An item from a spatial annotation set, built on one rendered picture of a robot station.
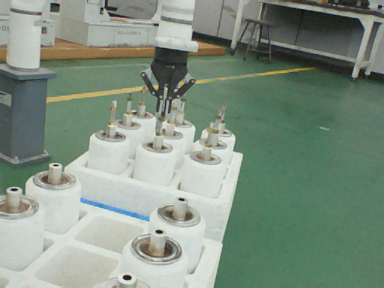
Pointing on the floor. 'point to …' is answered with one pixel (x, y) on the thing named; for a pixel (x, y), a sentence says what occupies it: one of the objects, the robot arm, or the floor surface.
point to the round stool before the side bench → (259, 38)
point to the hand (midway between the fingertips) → (163, 106)
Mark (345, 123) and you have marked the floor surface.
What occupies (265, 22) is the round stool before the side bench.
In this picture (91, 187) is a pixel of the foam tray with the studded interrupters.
